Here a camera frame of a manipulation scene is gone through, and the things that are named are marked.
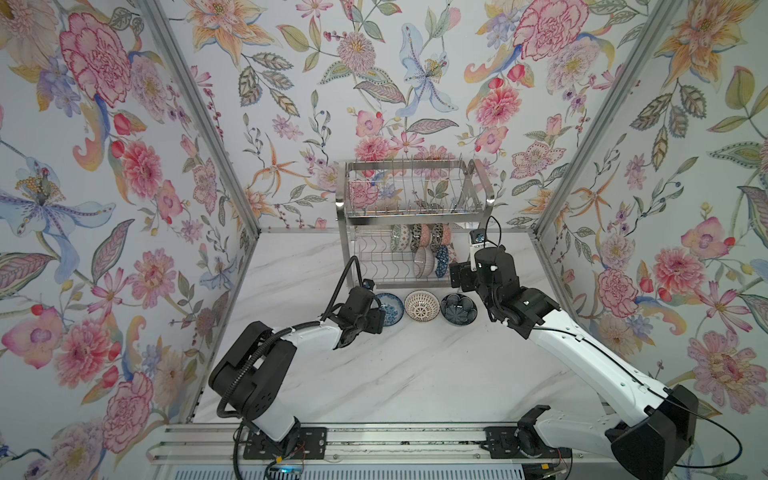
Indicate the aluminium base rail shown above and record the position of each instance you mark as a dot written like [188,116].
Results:
[357,443]

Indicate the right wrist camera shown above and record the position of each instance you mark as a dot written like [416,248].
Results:
[477,242]

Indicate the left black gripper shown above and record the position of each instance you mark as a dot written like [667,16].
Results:
[377,317]

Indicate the steel two-tier dish rack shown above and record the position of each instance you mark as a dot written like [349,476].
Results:
[372,197]

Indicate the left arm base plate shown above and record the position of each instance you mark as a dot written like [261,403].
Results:
[302,443]

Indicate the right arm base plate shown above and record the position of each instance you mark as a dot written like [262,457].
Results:
[513,442]

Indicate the orange pattern bowl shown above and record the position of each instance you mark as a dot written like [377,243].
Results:
[420,237]

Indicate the purple striped bowl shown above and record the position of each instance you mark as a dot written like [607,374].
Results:
[424,262]

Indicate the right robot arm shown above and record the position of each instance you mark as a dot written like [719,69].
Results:
[650,426]

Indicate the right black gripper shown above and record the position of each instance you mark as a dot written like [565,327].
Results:
[464,271]

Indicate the blue triangle pattern bowl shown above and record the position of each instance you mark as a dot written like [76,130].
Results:
[445,256]

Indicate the green geometric pattern bowl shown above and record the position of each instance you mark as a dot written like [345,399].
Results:
[400,238]

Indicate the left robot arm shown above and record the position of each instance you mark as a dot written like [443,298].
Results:
[249,376]

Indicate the green leaf pattern bowl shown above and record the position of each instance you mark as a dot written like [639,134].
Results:
[441,235]

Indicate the white brown lattice bowl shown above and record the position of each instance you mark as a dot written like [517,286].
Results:
[422,306]

